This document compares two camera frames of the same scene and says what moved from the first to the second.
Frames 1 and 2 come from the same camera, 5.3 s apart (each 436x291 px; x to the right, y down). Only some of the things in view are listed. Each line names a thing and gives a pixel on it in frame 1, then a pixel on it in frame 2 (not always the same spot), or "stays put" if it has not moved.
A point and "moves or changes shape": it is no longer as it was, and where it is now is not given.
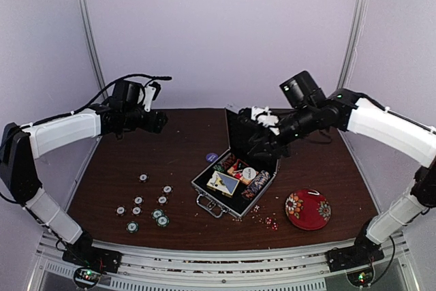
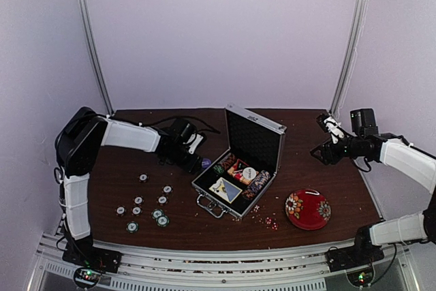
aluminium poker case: x=235 y=179 stays put
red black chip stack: x=228 y=161 stays put
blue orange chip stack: x=255 y=186 stays put
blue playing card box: x=223 y=183 moves or changes shape
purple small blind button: x=210 y=157 to x=206 y=163
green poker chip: x=132 y=227 stays put
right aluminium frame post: x=358 y=12 stays put
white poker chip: x=167 y=189 stays put
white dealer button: x=249 y=173 stays put
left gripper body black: x=153 y=126 to x=178 y=160
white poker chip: x=136 y=210 stays put
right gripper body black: x=273 y=142 to x=328 y=151
